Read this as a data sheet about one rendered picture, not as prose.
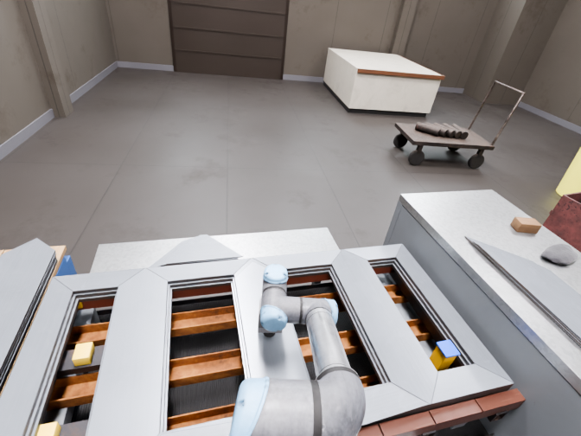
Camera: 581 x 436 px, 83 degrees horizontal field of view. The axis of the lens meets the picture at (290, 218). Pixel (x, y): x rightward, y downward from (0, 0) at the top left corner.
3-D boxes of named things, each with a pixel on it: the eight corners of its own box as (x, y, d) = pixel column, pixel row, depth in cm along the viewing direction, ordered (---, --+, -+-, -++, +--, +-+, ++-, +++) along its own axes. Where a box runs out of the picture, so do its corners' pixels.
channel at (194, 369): (20, 393, 110) (14, 385, 107) (437, 321, 154) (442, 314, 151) (10, 418, 104) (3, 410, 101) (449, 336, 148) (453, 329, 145)
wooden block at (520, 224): (516, 232, 155) (521, 223, 152) (509, 224, 159) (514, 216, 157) (536, 234, 155) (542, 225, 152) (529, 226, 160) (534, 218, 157)
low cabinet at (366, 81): (388, 89, 840) (397, 54, 793) (430, 118, 664) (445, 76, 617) (322, 84, 808) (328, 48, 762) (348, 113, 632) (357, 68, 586)
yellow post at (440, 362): (419, 374, 131) (437, 345, 120) (430, 371, 132) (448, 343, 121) (426, 386, 127) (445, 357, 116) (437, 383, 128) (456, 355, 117)
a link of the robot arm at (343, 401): (393, 417, 51) (335, 288, 99) (324, 414, 51) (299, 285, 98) (383, 477, 54) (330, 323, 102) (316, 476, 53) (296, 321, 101)
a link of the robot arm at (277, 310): (301, 317, 89) (299, 286, 98) (259, 315, 88) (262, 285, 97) (297, 335, 94) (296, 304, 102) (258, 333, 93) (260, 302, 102)
